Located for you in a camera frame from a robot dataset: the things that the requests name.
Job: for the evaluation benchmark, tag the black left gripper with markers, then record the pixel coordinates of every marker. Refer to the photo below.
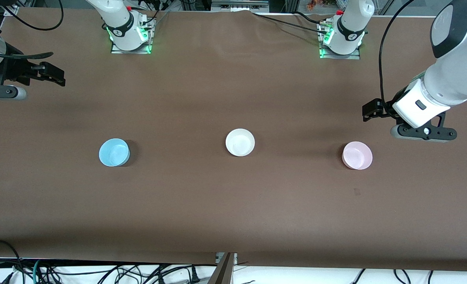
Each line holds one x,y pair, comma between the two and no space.
383,107

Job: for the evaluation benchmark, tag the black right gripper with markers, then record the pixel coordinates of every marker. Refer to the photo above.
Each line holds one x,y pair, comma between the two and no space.
15,68

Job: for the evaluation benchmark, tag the light pink bowl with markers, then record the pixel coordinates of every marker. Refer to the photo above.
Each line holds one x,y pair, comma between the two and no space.
357,155

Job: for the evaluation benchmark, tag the light blue bowl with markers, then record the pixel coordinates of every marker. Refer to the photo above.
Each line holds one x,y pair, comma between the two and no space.
113,153

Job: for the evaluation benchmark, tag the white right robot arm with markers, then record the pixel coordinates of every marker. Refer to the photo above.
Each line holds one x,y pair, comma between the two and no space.
119,23

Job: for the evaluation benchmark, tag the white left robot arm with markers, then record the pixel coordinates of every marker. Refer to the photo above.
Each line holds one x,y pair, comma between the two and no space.
454,79

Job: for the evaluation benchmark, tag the white bowl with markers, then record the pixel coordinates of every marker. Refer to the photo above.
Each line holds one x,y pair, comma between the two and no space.
239,142

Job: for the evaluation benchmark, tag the brown table cover sheet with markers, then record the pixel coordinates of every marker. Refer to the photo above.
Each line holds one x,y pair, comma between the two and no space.
233,205

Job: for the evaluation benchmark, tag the black power plug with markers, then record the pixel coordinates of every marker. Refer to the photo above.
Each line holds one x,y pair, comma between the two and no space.
194,275

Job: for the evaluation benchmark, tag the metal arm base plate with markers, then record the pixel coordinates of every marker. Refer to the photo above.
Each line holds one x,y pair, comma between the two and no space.
117,49
355,56

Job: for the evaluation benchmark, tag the aluminium profile post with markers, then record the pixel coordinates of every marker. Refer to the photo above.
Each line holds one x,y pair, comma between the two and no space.
222,272

